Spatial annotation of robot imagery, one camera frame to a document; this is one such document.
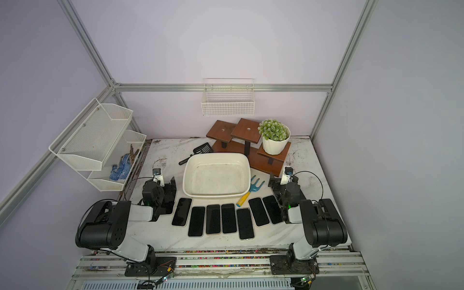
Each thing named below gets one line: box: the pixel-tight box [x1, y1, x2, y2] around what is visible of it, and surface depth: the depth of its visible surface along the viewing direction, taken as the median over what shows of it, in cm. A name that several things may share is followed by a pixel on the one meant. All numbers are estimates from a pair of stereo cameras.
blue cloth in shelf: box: [109, 153, 132, 181], surface depth 90 cm
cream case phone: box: [170, 196, 194, 228], surface depth 91 cm
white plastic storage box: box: [182, 152, 252, 198], surface depth 103 cm
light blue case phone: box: [236, 207, 255, 241], surface depth 86 cm
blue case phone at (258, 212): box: [247, 196, 271, 228], surface depth 91 cm
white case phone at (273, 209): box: [262, 195, 284, 225], surface depth 94 cm
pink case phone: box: [221, 203, 237, 234], surface depth 88 cm
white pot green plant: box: [257, 118, 292, 156], surface depth 85 cm
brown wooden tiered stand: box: [206, 118, 292, 178], surface depth 104 cm
